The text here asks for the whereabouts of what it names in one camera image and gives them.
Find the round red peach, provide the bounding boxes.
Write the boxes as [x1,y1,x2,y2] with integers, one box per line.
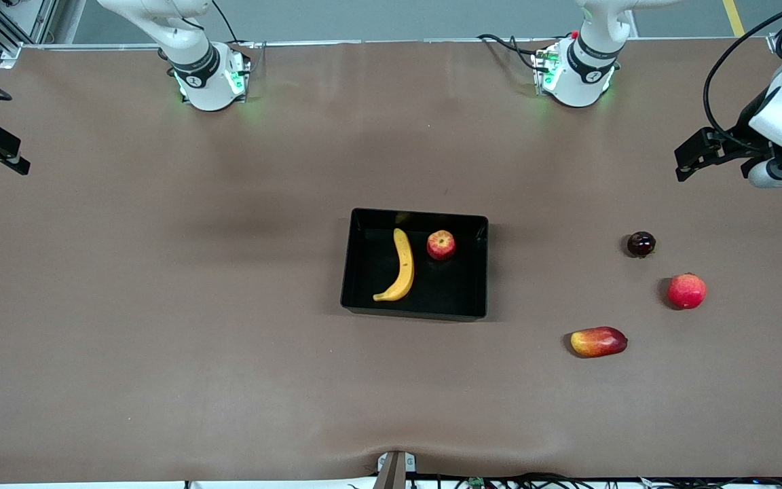
[667,272,707,310]

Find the red yellow mango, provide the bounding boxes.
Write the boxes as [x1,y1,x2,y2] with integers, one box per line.
[570,326,629,359]

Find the black arm base cable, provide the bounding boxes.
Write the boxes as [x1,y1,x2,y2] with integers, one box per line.
[211,0,256,69]
[478,33,548,72]

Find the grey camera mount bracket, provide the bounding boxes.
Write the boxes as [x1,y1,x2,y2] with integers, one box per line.
[376,450,417,489]

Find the yellow banana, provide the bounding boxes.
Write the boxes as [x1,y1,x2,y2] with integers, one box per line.
[373,228,415,302]

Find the black left arm base cable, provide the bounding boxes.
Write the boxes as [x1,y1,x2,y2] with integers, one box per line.
[478,33,548,72]

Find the black right arm base cable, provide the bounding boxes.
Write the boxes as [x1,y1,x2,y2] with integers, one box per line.
[211,0,256,69]

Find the black plastic box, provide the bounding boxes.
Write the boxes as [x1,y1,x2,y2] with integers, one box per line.
[340,208,489,322]

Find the dark red plum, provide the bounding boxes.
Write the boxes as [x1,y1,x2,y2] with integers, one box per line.
[627,231,657,258]

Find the small red yellow apple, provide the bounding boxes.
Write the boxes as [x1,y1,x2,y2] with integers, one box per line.
[426,230,457,261]

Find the brown table mat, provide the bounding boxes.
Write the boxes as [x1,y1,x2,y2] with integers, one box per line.
[0,37,782,484]

